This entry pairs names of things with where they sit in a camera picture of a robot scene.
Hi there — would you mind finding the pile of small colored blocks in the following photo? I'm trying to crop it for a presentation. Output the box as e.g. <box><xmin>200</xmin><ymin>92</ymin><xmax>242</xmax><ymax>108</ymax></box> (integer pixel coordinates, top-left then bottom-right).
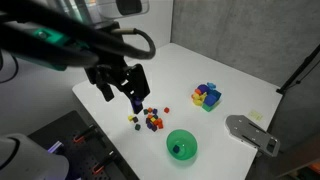
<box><xmin>143</xmin><ymin>107</ymin><xmax>164</xmax><ymax>132</ymax></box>

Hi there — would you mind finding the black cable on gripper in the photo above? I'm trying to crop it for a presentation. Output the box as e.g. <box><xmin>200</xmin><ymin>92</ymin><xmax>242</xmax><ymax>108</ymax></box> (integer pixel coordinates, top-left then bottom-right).
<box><xmin>111</xmin><ymin>27</ymin><xmax>157</xmax><ymax>60</ymax></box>

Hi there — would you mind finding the single red small block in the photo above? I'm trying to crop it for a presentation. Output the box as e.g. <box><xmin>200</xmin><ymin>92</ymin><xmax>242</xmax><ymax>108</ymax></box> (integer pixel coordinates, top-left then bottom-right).
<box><xmin>164</xmin><ymin>107</ymin><xmax>170</xmax><ymax>113</ymax></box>

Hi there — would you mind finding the large blue cube block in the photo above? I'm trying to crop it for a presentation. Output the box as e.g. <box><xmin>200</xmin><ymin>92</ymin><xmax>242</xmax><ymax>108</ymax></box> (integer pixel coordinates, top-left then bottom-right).
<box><xmin>204</xmin><ymin>90</ymin><xmax>221</xmax><ymax>106</ymax></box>

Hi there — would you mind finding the robot arm white and black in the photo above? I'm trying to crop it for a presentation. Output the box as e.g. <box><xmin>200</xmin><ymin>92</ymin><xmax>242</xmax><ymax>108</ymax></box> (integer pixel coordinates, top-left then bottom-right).
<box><xmin>0</xmin><ymin>0</ymin><xmax>156</xmax><ymax>180</ymax></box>

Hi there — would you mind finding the grey metal mounting plate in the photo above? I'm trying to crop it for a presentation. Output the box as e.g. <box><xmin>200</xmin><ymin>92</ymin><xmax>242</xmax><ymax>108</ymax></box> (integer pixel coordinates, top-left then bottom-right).
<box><xmin>225</xmin><ymin>115</ymin><xmax>281</xmax><ymax>157</ymax></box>

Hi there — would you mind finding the yellow small block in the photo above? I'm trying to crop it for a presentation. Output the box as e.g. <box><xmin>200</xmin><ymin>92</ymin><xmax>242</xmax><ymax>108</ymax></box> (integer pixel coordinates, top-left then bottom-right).
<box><xmin>128</xmin><ymin>115</ymin><xmax>133</xmax><ymax>121</ymax></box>

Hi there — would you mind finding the black perforated breadboard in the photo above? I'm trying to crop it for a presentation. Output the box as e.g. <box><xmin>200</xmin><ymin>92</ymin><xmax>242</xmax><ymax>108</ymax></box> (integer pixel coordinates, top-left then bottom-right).
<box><xmin>29</xmin><ymin>111</ymin><xmax>139</xmax><ymax>180</ymax></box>

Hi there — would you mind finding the black orange clamp upper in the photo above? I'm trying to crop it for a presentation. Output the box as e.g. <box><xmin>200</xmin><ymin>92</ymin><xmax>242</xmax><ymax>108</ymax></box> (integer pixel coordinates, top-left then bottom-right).
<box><xmin>73</xmin><ymin>124</ymin><xmax>97</xmax><ymax>143</ymax></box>

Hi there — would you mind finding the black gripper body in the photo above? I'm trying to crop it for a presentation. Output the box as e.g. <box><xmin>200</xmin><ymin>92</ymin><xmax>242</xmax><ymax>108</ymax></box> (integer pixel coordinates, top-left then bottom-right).
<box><xmin>83</xmin><ymin>20</ymin><xmax>152</xmax><ymax>101</ymax></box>

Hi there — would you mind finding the black tripod pole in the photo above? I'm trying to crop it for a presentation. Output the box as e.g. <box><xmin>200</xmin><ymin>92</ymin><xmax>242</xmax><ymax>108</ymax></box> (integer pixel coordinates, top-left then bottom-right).
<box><xmin>276</xmin><ymin>44</ymin><xmax>320</xmax><ymax>95</ymax></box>

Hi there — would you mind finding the pile of large colored blocks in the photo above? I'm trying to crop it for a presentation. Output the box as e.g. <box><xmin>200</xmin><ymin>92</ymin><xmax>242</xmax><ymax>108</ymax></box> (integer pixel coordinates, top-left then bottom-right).
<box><xmin>191</xmin><ymin>82</ymin><xmax>221</xmax><ymax>112</ymax></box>

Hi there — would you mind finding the green plastic bowl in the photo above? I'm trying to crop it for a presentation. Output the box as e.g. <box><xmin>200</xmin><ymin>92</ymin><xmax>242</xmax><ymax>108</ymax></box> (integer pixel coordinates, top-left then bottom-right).
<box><xmin>166</xmin><ymin>129</ymin><xmax>198</xmax><ymax>161</ymax></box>

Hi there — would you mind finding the black orange clamp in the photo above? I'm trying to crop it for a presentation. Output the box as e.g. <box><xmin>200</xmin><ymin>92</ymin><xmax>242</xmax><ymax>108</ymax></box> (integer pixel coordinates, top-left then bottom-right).
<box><xmin>73</xmin><ymin>124</ymin><xmax>97</xmax><ymax>143</ymax></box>
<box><xmin>92</xmin><ymin>151</ymin><xmax>116</xmax><ymax>175</ymax></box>

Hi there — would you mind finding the black orange clamp lower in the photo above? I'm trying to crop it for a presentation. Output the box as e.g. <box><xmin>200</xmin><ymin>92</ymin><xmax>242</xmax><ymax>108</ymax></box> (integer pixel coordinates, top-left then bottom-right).
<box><xmin>92</xmin><ymin>151</ymin><xmax>116</xmax><ymax>175</ymax></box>

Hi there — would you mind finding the small blue block in bowl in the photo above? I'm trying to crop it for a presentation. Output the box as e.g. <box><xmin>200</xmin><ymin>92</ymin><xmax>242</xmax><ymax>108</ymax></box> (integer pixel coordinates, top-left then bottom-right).
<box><xmin>173</xmin><ymin>145</ymin><xmax>180</xmax><ymax>154</ymax></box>

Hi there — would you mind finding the dark green small block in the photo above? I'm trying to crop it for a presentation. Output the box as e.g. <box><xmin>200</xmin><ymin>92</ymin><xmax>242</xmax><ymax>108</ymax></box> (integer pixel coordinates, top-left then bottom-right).
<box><xmin>135</xmin><ymin>124</ymin><xmax>141</xmax><ymax>131</ymax></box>

